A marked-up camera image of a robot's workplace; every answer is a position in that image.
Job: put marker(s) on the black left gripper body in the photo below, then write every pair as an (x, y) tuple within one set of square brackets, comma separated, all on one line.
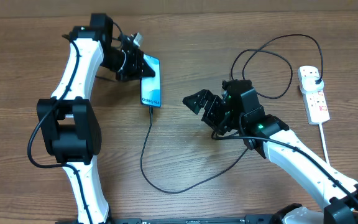
[(130, 66)]

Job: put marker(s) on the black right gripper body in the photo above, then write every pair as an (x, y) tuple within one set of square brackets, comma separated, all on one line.
[(220, 116)]

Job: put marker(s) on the Samsung Galaxy smartphone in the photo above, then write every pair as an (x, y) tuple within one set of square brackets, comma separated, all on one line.
[(151, 86)]

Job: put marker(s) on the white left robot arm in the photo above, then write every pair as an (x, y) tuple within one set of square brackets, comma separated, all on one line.
[(68, 134)]

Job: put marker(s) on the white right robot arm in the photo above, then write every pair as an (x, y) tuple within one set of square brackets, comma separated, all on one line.
[(238, 108)]

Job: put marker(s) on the white charger plug adapter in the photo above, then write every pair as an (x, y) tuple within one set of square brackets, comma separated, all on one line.
[(310, 85)]

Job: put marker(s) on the white power strip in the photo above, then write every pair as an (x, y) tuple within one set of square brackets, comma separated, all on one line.
[(315, 103)]

